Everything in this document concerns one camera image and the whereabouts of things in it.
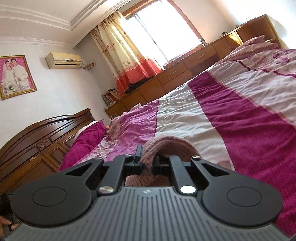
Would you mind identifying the pink knitted cardigan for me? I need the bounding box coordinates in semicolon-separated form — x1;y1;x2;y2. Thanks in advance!
124;135;236;188

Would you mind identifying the person's left hand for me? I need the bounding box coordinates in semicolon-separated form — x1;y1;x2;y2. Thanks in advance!
0;216;20;237

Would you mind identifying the magenta pillow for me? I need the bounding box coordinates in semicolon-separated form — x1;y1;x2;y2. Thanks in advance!
58;120;107;172

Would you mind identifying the dark wooden headboard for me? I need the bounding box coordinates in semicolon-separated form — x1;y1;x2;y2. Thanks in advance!
1;108;94;193

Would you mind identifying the stack of books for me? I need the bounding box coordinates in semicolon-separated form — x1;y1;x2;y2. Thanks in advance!
101;88;121;106

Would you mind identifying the dark cloth on cabinet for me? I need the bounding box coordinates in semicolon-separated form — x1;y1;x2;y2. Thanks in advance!
125;77;151;94

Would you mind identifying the pink striped floral bedspread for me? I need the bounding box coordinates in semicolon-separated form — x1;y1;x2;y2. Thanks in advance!
78;48;296;237

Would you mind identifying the red and cream curtain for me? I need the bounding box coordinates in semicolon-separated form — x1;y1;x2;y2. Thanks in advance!
90;11;162;95

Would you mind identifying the wooden window-side cabinet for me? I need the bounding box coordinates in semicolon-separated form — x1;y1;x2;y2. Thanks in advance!
105;15;283;116

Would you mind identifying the framed wedding photo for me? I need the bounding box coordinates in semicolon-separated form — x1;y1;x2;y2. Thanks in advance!
1;55;37;100

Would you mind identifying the pink knitted blanket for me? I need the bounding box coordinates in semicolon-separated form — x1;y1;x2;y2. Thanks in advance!
215;35;279;66

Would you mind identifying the cream wall air conditioner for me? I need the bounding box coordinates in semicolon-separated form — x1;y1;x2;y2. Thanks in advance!
45;52;82;69

